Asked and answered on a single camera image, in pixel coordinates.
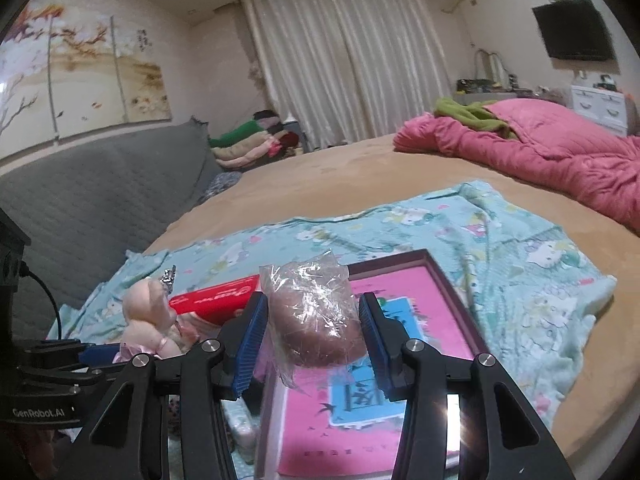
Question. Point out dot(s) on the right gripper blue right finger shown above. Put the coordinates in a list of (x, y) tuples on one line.
[(384, 338)]

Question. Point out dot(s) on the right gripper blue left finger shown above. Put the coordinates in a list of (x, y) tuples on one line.
[(242, 338)]

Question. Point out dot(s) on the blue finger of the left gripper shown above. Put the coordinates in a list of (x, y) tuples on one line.
[(98, 354)]

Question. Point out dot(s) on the cream teddy bear pink dress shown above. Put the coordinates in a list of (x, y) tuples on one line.
[(152, 325)]

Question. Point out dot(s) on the brown sponge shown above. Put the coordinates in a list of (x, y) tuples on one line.
[(313, 317)]

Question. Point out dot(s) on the red white tissue box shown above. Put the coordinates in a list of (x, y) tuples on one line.
[(219, 303)]

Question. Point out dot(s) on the green white tissue packet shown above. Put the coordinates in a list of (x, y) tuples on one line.
[(243, 428)]

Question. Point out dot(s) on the pink blue Chinese book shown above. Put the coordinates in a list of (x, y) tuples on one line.
[(338, 423)]

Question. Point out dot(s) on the maroon shallow box tray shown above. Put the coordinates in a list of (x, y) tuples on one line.
[(273, 397)]

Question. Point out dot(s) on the grey quilted headboard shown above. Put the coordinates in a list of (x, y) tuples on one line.
[(84, 208)]

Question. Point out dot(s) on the light blue cartoon print sheet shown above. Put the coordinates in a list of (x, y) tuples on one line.
[(531, 292)]

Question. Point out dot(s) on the dark floral pillow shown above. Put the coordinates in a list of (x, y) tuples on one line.
[(222, 182)]

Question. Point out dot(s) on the tan round bed mattress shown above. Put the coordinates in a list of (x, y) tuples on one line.
[(594, 424)]

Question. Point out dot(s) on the stack of folded clothes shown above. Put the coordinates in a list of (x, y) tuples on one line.
[(263, 139)]

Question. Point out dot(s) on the green blanket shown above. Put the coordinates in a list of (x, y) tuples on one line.
[(474, 116)]

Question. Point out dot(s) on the pink quilted comforter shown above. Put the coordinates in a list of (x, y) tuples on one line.
[(556, 149)]

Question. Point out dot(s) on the cluttered side table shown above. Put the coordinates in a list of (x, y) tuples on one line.
[(492, 81)]

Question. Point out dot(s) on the white curtain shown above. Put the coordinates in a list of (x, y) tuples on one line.
[(348, 70)]

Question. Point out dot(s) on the white drawer cabinet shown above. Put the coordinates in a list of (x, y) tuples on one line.
[(607, 109)]

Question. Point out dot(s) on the cherry blossom wall painting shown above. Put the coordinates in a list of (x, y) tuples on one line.
[(67, 71)]

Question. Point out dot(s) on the black wall television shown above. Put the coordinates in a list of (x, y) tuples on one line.
[(574, 30)]

